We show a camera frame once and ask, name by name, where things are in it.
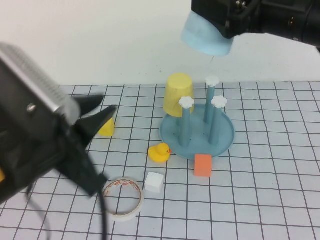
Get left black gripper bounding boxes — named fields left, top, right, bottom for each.
left=0, top=59, right=118, bottom=206

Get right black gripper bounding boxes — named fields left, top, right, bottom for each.
left=191, top=0, right=266, bottom=40

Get light blue plastic cup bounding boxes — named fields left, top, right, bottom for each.
left=180, top=12, right=233, bottom=58

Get yellow plastic cup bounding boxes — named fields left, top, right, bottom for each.
left=162, top=72, right=195, bottom=118

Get teal cup stand white caps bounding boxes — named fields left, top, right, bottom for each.
left=159, top=77, right=236, bottom=160

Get yellow foam cube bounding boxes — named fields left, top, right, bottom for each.
left=98, top=117, right=116, bottom=138

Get yellow rubber duck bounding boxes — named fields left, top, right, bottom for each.
left=148, top=142, right=173, bottom=164

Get white foam cube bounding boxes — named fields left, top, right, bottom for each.
left=144, top=171, right=165, bottom=194

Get white tape roll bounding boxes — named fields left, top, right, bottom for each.
left=101, top=176, right=145, bottom=222

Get orange foam block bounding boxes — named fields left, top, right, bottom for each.
left=194, top=153, right=213, bottom=178

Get grey checkered tablecloth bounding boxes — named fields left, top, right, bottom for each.
left=0, top=81, right=320, bottom=240

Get black camera cable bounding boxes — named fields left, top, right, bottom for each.
left=24, top=172, right=112, bottom=240

